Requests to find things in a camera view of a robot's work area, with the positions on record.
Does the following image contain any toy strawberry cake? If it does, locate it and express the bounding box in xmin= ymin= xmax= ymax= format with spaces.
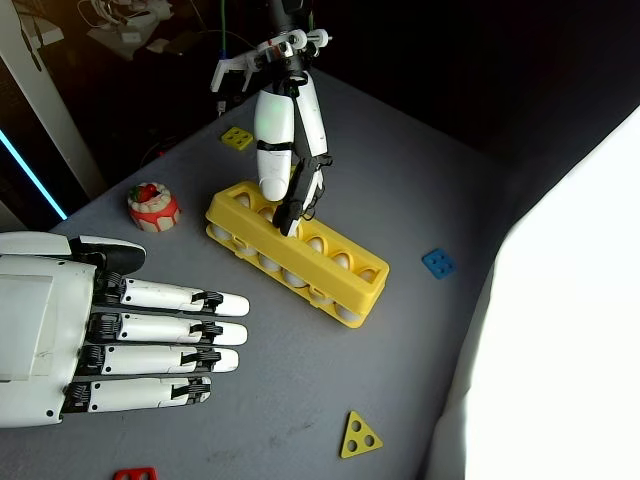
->
xmin=127 ymin=182 xmax=182 ymax=234

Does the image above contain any grey table cloth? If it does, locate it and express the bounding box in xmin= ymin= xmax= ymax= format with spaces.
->
xmin=0 ymin=64 xmax=501 ymax=480

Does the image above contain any cyan light strip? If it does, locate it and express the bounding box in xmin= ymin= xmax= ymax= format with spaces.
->
xmin=0 ymin=128 xmax=69 ymax=221

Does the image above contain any blue square block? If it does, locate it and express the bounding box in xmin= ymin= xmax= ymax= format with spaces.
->
xmin=421 ymin=248 xmax=459 ymax=280

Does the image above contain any yellow square block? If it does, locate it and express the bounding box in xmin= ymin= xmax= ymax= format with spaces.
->
xmin=220 ymin=126 xmax=255 ymax=151

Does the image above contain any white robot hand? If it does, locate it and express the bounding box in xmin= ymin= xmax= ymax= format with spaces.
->
xmin=0 ymin=230 xmax=251 ymax=430
xmin=253 ymin=72 xmax=334 ymax=238

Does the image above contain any white backdrop sheet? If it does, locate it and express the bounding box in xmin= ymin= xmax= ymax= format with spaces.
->
xmin=424 ymin=102 xmax=640 ymax=480

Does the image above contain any white cable bundle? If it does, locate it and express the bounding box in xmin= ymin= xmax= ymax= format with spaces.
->
xmin=77 ymin=0 xmax=159 ymax=25

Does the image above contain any yellow triangle block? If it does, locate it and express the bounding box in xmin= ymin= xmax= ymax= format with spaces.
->
xmin=339 ymin=410 xmax=385 ymax=460

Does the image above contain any white post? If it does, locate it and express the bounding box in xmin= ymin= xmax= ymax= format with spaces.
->
xmin=0 ymin=0 xmax=107 ymax=201

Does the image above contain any yellow egg carton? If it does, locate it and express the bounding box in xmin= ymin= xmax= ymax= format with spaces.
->
xmin=204 ymin=180 xmax=391 ymax=330

